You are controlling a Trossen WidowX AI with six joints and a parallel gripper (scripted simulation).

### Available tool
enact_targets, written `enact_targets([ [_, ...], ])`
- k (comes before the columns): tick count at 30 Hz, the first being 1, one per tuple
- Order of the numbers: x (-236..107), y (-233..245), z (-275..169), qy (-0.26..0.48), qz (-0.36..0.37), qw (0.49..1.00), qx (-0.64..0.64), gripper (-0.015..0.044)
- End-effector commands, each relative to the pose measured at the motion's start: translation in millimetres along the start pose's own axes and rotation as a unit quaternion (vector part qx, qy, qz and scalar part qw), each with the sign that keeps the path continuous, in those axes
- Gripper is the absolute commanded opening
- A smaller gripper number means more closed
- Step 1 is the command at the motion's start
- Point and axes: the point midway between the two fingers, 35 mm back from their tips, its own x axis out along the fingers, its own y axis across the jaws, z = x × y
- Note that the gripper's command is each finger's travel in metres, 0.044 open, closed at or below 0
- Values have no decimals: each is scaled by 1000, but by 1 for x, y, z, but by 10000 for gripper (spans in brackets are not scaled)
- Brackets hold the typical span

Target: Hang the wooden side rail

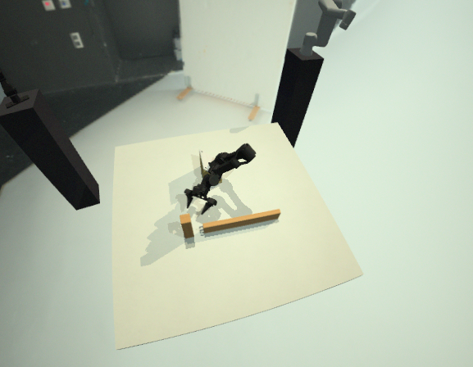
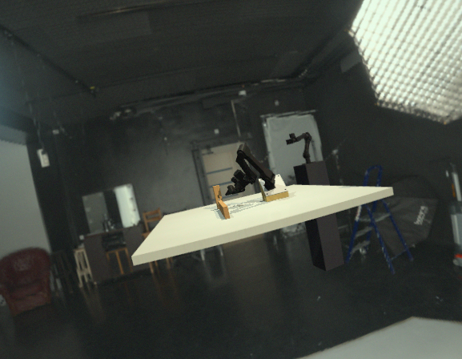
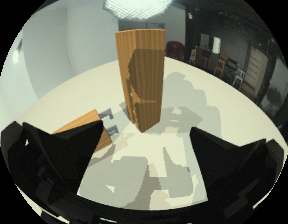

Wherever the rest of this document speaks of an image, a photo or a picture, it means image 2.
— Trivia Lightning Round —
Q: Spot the wooden post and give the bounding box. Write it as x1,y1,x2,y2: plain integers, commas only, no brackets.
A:
213,185,223,209

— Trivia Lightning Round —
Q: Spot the wooden rail with steel hooks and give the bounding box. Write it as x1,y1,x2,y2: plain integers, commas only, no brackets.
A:
218,200,230,220

